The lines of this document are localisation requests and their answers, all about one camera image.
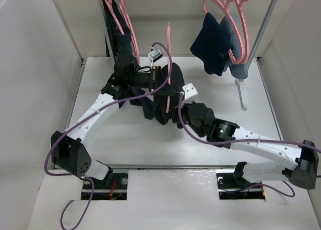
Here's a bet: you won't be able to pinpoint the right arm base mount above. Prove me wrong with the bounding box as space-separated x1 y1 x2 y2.
216 172 265 200

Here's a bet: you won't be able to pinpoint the purple cable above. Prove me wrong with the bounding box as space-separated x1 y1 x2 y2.
44 42 174 230
177 91 321 198

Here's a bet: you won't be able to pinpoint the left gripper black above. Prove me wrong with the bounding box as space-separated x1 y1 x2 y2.
127 66 178 97

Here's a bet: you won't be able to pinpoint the pink hanger with jeans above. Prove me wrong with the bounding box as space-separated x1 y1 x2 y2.
221 0 250 64

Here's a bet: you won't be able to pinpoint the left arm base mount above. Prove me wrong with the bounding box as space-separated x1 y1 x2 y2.
92 169 128 200

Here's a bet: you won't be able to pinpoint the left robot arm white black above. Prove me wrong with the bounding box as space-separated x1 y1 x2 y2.
48 55 182 188

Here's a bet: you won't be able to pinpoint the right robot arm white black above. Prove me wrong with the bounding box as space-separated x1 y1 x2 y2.
172 102 320 190

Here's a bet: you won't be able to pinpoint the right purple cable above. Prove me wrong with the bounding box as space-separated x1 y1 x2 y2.
177 91 321 198

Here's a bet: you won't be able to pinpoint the dark trousers hanging left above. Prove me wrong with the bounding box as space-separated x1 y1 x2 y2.
103 0 135 57

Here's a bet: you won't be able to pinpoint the pink hanger with navy trousers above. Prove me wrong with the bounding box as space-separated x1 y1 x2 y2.
203 0 249 65

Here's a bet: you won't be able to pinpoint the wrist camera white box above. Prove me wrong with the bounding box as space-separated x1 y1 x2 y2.
182 83 198 103
147 49 163 65

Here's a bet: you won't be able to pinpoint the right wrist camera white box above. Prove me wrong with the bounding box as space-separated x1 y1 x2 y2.
182 83 198 103

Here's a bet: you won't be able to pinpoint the light blue jeans hanging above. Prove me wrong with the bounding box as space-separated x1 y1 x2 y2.
220 16 248 80

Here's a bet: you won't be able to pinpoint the black trousers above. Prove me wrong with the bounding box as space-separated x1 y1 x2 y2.
130 63 185 125

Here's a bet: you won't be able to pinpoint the white clothes rack frame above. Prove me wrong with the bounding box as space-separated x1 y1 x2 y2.
94 0 283 111

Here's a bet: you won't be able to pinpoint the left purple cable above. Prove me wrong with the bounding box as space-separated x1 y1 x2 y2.
44 42 174 230

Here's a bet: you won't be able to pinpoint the navy blue trousers hanging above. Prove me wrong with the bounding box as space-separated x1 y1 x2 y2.
190 13 233 76

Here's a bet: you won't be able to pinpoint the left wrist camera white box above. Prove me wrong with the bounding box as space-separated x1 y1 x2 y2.
147 49 163 65

